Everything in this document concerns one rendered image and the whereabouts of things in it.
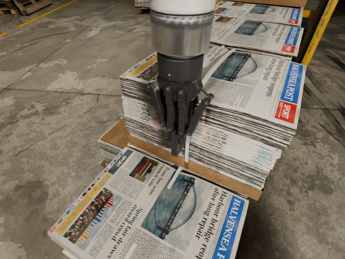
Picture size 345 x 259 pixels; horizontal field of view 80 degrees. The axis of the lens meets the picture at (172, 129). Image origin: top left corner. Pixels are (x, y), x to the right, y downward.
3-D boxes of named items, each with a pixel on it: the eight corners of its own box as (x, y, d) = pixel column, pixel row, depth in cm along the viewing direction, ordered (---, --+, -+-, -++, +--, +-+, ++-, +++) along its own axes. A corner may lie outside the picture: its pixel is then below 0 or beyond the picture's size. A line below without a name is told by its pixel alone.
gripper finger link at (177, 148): (180, 125, 44) (183, 126, 44) (179, 148, 49) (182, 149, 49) (174, 133, 42) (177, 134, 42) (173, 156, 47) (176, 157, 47)
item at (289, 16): (200, 15, 85) (200, 12, 84) (221, 1, 103) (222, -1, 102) (299, 28, 72) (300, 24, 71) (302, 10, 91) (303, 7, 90)
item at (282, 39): (171, 36, 66) (171, 33, 65) (205, 15, 84) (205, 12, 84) (295, 60, 53) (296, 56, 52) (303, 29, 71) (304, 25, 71)
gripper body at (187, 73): (213, 47, 33) (207, 95, 40) (168, 38, 36) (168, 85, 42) (196, 63, 28) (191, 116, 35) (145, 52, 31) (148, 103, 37)
